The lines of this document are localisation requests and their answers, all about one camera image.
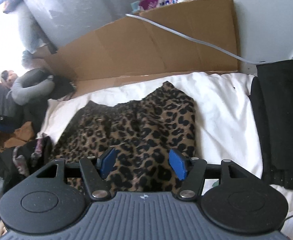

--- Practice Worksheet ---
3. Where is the cream bear print bed sheet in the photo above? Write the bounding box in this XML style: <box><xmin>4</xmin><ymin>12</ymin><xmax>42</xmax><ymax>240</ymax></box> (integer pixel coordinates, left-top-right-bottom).
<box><xmin>37</xmin><ymin>71</ymin><xmax>293</xmax><ymax>240</ymax></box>

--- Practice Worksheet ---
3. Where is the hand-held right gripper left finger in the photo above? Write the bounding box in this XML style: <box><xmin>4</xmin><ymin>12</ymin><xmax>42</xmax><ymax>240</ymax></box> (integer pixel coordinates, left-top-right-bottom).
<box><xmin>37</xmin><ymin>147</ymin><xmax>116</xmax><ymax>202</ymax></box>

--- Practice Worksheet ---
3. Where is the flat cardboard sheet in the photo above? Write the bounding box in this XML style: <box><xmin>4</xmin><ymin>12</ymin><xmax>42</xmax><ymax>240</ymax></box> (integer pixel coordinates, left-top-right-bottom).
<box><xmin>34</xmin><ymin>0</ymin><xmax>239</xmax><ymax>98</ymax></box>

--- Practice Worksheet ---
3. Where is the small black cloth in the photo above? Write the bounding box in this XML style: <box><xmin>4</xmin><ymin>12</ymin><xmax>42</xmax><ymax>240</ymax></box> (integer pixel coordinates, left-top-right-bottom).
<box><xmin>49</xmin><ymin>76</ymin><xmax>77</xmax><ymax>99</ymax></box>

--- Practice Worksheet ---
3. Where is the folded black garment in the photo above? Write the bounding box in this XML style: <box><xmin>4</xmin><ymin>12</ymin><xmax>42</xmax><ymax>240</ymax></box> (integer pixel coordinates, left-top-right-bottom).
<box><xmin>250</xmin><ymin>60</ymin><xmax>293</xmax><ymax>190</ymax></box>

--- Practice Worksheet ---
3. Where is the brown garment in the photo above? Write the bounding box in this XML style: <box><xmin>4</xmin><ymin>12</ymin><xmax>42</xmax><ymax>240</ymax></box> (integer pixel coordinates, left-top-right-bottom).
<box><xmin>0</xmin><ymin>121</ymin><xmax>36</xmax><ymax>150</ymax></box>

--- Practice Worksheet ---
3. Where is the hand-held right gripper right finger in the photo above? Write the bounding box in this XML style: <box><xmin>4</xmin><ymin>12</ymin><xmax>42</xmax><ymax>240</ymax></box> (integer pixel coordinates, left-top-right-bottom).
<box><xmin>169</xmin><ymin>149</ymin><xmax>247</xmax><ymax>202</ymax></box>

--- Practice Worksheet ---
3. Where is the leopard print garment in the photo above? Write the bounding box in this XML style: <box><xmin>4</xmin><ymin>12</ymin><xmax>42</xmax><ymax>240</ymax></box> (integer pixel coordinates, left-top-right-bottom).
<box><xmin>50</xmin><ymin>81</ymin><xmax>197</xmax><ymax>195</ymax></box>

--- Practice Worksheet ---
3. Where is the grey neck pillow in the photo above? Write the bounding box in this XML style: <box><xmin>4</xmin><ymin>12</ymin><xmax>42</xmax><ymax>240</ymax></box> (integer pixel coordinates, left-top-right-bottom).
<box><xmin>7</xmin><ymin>69</ymin><xmax>56</xmax><ymax>105</ymax></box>

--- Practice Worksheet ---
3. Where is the white cable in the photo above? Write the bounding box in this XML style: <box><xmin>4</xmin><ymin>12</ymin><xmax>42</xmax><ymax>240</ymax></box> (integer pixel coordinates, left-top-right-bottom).
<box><xmin>125</xmin><ymin>14</ymin><xmax>269</xmax><ymax>64</ymax></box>

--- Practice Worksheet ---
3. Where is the small brown plush toy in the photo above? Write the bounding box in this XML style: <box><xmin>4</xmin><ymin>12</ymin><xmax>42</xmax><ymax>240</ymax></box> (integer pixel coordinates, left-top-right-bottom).
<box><xmin>0</xmin><ymin>70</ymin><xmax>18</xmax><ymax>88</ymax></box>

